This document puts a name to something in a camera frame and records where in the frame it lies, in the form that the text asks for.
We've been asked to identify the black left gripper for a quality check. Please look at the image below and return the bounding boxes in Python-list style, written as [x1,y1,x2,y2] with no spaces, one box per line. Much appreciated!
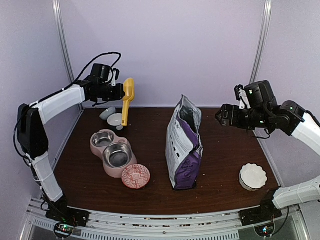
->
[98,83,125,102]

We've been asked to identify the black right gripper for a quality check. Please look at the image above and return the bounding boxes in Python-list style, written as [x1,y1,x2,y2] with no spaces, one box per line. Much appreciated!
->
[215,103,272,130]

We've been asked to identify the yellow plastic food scoop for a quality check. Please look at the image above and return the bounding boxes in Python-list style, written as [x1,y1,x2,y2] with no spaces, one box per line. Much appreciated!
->
[121,78,135,127]

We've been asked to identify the purple puppy food bag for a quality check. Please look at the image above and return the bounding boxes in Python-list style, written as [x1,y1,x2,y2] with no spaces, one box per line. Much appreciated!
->
[165,95,203,191]

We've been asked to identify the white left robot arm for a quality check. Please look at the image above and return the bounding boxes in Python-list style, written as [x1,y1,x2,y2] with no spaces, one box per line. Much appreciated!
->
[14,63,125,203]

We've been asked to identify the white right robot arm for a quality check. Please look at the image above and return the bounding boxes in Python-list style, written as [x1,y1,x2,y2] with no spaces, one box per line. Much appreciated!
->
[215,80,320,221]

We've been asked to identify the pink double pet feeder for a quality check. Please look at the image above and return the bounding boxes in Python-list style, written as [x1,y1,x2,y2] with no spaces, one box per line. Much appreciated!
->
[90,129,138,179]

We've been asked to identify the small grey ceramic bowl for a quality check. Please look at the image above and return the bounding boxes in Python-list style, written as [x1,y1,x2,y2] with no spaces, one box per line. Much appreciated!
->
[99,106,116,121]

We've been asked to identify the black white ceramic bowl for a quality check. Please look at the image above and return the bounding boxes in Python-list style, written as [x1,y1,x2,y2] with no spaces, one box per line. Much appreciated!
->
[107,113,124,131]

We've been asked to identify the white scalloped ceramic bowl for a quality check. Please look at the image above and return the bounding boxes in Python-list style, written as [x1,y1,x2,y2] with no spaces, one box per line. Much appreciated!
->
[239,163,268,192]

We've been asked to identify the red patterned ceramic bowl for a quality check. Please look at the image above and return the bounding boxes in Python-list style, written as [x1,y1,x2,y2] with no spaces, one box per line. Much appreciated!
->
[121,164,151,190]

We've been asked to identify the right round circuit board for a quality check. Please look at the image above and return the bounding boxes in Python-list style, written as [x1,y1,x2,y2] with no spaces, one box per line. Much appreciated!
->
[254,222,275,238]

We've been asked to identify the round circuit board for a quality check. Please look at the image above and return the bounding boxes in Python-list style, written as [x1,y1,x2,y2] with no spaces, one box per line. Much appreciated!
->
[254,222,275,238]
[53,222,75,239]

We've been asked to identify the left round circuit board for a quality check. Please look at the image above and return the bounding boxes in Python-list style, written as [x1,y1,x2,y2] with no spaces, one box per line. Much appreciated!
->
[53,222,75,239]

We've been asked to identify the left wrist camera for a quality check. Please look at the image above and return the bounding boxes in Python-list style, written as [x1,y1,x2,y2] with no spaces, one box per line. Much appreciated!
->
[111,68,120,87]

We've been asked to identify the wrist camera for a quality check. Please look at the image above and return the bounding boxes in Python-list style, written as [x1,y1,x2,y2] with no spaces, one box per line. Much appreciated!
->
[111,68,120,87]
[234,84,251,110]

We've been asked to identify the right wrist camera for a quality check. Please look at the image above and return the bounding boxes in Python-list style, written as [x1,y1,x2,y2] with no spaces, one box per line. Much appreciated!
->
[234,84,251,110]

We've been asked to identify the aluminium right corner post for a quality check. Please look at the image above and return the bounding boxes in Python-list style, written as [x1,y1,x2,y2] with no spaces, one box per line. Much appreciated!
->
[249,0,272,84]

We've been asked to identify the aluminium corner post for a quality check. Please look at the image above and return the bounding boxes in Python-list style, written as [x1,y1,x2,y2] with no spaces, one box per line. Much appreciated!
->
[51,0,85,111]
[249,0,272,84]

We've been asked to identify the aluminium left corner post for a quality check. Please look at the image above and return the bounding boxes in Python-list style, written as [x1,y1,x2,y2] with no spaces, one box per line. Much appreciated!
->
[51,0,85,111]

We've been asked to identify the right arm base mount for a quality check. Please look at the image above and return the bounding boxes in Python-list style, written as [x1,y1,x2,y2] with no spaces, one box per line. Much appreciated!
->
[239,189,282,226]

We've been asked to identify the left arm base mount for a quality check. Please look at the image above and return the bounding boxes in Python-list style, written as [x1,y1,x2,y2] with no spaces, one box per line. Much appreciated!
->
[44,194,90,227]

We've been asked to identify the aluminium front frame rail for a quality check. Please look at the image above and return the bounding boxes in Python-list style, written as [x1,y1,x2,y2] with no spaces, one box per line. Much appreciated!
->
[23,196,308,240]

